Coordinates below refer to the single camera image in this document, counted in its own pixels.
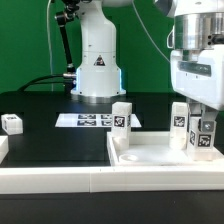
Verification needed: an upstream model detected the white square table top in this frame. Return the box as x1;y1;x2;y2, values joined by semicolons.
107;132;224;166

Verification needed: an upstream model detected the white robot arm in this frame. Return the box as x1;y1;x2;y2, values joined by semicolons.
72;0;224;132

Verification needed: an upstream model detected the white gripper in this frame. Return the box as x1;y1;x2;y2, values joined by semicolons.
170;45;224;132

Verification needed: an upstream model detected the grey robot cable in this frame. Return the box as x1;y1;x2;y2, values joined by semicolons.
131;1;172;64

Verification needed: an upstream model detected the white u-shaped obstacle fence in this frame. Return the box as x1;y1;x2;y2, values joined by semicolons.
0;134;224;195

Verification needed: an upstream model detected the black cable bundle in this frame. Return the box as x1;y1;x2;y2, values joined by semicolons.
17;73;76;93

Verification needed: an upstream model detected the white base marker plate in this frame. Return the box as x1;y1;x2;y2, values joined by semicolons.
55;113;141;128

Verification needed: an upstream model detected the white cable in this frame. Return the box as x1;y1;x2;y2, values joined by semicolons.
46;0;56;92

